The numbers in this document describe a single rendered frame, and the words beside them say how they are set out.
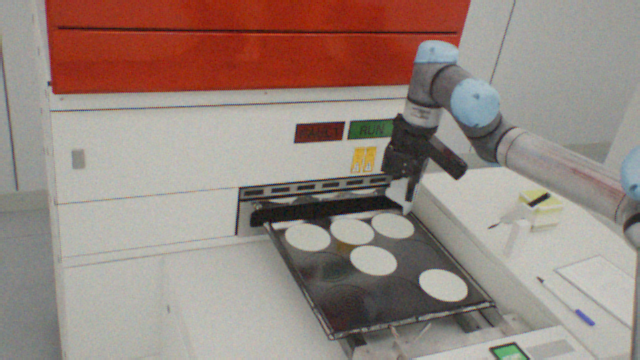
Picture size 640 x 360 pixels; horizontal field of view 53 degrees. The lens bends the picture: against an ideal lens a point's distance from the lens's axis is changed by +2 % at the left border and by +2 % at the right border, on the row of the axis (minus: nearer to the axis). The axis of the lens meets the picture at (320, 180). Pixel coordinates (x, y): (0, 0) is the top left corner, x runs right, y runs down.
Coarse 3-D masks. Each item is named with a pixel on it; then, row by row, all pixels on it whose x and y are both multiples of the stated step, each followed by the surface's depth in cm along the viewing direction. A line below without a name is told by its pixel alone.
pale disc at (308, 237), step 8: (304, 224) 143; (288, 232) 139; (296, 232) 140; (304, 232) 140; (312, 232) 140; (320, 232) 141; (288, 240) 137; (296, 240) 137; (304, 240) 137; (312, 240) 138; (320, 240) 138; (328, 240) 139; (304, 248) 135; (312, 248) 135; (320, 248) 136
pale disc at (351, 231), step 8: (336, 224) 144; (344, 224) 145; (352, 224) 145; (360, 224) 146; (336, 232) 142; (344, 232) 142; (352, 232) 143; (360, 232) 143; (368, 232) 144; (344, 240) 140; (352, 240) 140; (360, 240) 140; (368, 240) 141
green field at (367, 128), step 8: (384, 120) 144; (392, 120) 145; (352, 128) 141; (360, 128) 142; (368, 128) 143; (376, 128) 144; (384, 128) 145; (392, 128) 146; (352, 136) 143; (360, 136) 144; (368, 136) 144
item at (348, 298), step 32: (288, 224) 142; (320, 224) 143; (416, 224) 149; (320, 256) 133; (416, 256) 138; (320, 288) 124; (352, 288) 126; (384, 288) 127; (416, 288) 129; (352, 320) 118; (384, 320) 119
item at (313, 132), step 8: (304, 128) 136; (312, 128) 137; (320, 128) 138; (328, 128) 139; (336, 128) 140; (304, 136) 137; (312, 136) 138; (320, 136) 139; (328, 136) 140; (336, 136) 141
